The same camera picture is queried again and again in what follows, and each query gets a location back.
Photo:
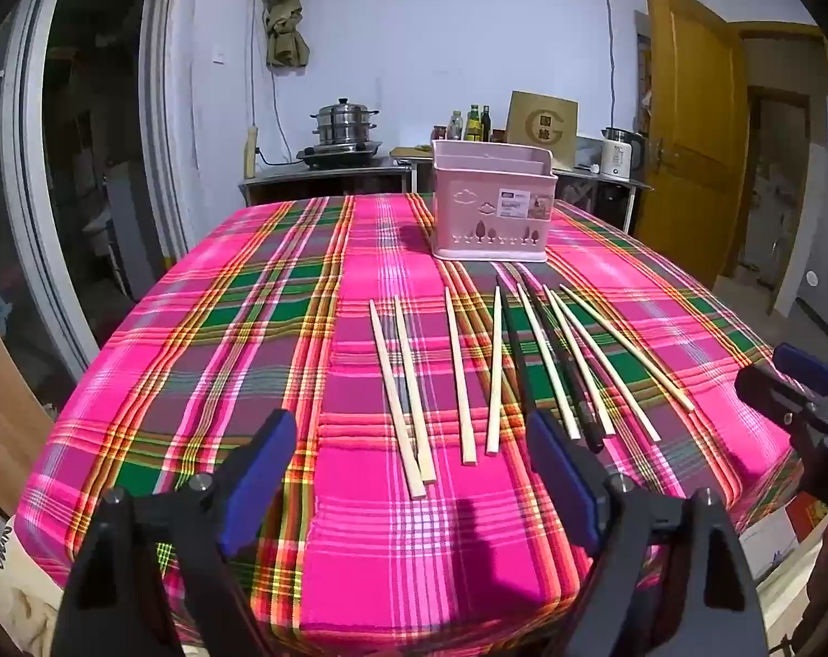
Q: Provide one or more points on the white box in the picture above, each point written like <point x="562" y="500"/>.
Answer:
<point x="773" y="551"/>

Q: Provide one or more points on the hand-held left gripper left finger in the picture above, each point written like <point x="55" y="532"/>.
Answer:
<point x="263" y="479"/>

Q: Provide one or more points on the wooden rolling pin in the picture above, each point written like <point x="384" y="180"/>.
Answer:
<point x="251" y="150"/>

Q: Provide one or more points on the wooden cutting board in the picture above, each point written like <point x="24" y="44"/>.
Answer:
<point x="414" y="149"/>

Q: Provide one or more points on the black countertop stove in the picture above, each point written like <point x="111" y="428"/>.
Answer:
<point x="339" y="154"/>

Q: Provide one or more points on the clear plastic bottle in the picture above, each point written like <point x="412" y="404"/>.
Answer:
<point x="455" y="125"/>

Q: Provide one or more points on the brown cardboard sheet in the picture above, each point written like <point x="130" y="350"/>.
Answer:
<point x="10" y="417"/>

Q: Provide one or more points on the golden cardboard box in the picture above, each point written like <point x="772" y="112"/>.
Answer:
<point x="543" y="126"/>

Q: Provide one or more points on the green bottle yellow label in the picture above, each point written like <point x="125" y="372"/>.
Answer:
<point x="473" y="122"/>

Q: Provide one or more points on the set of wooden chopsticks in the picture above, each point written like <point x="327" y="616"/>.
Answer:
<point x="459" y="383"/>

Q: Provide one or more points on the stainless steel steamer pot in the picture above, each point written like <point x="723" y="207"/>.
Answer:
<point x="343" y="122"/>

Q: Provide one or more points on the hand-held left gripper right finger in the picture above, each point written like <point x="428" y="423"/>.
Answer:
<point x="558" y="479"/>

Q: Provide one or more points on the yellow wooden door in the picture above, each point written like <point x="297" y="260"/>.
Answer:
<point x="694" y="137"/>

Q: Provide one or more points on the white sliding door frame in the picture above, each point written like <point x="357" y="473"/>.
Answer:
<point x="157" y="116"/>

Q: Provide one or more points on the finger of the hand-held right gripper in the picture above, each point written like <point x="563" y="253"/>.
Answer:
<point x="801" y="359"/>
<point x="770" y="390"/>

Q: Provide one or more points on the pink plaid tablecloth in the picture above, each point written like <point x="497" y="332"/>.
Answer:
<point x="250" y="328"/>

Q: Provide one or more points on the red sauce jar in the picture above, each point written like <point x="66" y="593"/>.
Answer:
<point x="440" y="131"/>

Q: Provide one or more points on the white printed bag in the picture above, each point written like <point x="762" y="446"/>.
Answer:
<point x="24" y="582"/>

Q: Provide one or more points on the white wall switch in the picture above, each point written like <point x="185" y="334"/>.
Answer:
<point x="217" y="55"/>

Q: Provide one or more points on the steel kitchen table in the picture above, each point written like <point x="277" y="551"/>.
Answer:
<point x="318" y="178"/>
<point x="592" y="181"/>

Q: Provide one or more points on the red box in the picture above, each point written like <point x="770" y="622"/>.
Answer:
<point x="807" y="517"/>

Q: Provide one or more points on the white electric kettle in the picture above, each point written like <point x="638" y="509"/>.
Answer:
<point x="619" y="150"/>

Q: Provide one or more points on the dark glass bottle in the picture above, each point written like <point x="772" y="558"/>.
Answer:
<point x="486" y="122"/>

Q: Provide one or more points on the pink plastic utensil basket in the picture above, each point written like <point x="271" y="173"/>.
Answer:
<point x="469" y="219"/>

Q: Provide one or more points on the green knotted hanging cloth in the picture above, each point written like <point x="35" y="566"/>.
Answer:
<point x="284" y="14"/>

